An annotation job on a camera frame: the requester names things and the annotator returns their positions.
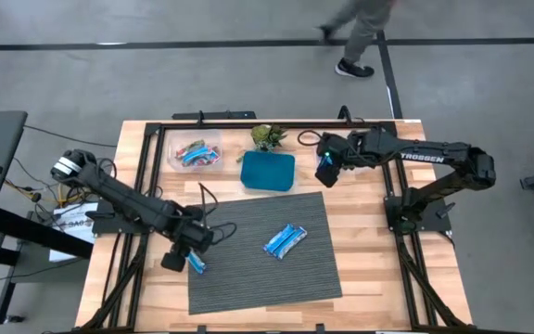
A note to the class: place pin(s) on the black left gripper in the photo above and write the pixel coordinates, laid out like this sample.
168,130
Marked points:
195,234

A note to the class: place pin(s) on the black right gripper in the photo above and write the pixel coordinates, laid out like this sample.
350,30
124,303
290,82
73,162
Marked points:
341,146

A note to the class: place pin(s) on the blue and red granola bar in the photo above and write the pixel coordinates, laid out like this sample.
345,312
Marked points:
197,155
212,157

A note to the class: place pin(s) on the green and red granola bar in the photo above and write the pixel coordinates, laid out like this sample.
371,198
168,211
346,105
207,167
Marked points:
188,148

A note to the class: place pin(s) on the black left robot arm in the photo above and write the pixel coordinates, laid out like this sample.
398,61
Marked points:
123,201

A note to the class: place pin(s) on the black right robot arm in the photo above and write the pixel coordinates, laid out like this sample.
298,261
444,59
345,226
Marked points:
434,155

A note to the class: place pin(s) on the grey woven mat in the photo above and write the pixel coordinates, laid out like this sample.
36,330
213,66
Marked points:
248,278

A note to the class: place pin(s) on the small green plant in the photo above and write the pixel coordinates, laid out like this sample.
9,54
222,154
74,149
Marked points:
267,137

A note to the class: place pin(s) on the teal plastic box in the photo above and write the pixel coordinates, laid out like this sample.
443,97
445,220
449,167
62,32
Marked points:
267,171

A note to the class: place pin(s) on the walking person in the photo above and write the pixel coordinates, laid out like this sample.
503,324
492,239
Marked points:
364,32

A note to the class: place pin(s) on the white printed box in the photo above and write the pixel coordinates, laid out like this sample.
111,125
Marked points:
70,227

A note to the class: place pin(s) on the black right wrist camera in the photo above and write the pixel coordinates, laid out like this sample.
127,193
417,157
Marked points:
327,176

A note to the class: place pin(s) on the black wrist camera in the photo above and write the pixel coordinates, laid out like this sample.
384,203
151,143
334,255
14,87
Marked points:
327,176
173,262

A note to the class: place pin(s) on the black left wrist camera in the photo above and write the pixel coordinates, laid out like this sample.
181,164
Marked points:
173,262

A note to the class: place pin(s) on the black table frame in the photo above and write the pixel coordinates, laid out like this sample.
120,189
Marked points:
271,125

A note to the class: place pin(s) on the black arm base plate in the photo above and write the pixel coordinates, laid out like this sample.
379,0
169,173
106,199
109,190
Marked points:
434,218
109,225

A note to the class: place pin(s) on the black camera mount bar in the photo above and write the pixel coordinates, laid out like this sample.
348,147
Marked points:
216,115

